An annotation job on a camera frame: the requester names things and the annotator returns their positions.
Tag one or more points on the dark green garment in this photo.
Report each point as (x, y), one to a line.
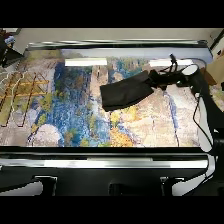
(123, 93)

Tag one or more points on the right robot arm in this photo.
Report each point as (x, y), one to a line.
(209, 100)

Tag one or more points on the silver frame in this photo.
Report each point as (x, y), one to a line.
(100, 163)

